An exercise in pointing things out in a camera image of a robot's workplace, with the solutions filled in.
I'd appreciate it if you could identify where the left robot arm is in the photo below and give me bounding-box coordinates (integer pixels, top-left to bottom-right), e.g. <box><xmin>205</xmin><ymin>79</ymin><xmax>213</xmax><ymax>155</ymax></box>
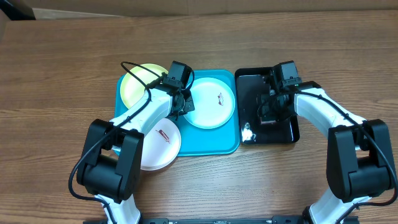
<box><xmin>68</xmin><ymin>87</ymin><xmax>195</xmax><ymax>223</ymax></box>

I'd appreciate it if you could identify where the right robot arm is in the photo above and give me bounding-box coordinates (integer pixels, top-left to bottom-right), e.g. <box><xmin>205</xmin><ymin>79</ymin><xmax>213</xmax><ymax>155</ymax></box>
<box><xmin>257</xmin><ymin>82</ymin><xmax>397</xmax><ymax>223</ymax></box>

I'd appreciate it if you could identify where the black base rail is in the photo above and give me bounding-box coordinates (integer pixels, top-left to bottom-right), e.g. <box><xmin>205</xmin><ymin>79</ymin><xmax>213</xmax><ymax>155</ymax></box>
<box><xmin>83</xmin><ymin>215</ymin><xmax>360</xmax><ymax>224</ymax></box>

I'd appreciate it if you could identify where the green scrubbing sponge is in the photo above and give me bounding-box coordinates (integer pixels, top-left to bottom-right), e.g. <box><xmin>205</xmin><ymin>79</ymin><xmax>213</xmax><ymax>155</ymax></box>
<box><xmin>260</xmin><ymin>120</ymin><xmax>276</xmax><ymax>125</ymax></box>

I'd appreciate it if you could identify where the black rectangular tray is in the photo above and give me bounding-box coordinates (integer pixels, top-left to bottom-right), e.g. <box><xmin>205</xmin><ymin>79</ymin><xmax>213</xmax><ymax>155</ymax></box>
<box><xmin>234</xmin><ymin>67</ymin><xmax>300</xmax><ymax>145</ymax></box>

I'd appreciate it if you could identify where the white pink round plate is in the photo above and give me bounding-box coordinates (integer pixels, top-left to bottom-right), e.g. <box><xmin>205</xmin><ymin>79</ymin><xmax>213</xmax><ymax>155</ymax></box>
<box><xmin>141</xmin><ymin>118</ymin><xmax>182</xmax><ymax>171</ymax></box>

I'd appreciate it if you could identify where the teal plastic serving tray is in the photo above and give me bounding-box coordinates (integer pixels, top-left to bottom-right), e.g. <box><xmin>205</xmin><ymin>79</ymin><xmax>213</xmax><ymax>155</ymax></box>
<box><xmin>114</xmin><ymin>70</ymin><xmax>240</xmax><ymax>157</ymax></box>

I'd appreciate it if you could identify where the light blue round plate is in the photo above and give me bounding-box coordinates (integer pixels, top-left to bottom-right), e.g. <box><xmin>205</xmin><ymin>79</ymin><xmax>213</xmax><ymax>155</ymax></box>
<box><xmin>184</xmin><ymin>77</ymin><xmax>236</xmax><ymax>129</ymax></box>

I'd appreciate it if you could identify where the dark object top-left corner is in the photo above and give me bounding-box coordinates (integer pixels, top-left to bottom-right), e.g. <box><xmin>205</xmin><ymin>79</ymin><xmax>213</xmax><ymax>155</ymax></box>
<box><xmin>1</xmin><ymin>0</ymin><xmax>36</xmax><ymax>21</ymax></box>

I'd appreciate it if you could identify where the yellow-green round plate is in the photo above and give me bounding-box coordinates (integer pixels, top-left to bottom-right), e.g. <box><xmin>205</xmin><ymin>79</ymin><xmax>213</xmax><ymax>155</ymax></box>
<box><xmin>120</xmin><ymin>63</ymin><xmax>168</xmax><ymax>109</ymax></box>

